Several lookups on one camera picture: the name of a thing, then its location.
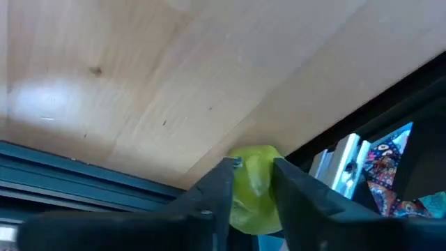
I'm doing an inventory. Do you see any silver metal bracket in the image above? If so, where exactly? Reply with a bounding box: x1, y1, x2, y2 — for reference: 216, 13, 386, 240
309, 132, 372, 200

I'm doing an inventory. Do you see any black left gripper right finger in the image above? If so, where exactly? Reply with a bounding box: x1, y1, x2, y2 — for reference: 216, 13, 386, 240
272, 158, 446, 251

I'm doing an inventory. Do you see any green toy lime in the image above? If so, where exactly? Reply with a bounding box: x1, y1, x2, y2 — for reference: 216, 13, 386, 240
228, 145, 285, 236

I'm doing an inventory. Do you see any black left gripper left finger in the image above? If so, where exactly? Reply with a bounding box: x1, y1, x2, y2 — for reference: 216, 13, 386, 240
17, 156, 242, 251

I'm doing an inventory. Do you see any colourful patterned fabric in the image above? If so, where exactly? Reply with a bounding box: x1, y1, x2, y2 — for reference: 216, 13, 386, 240
362, 121, 446, 219

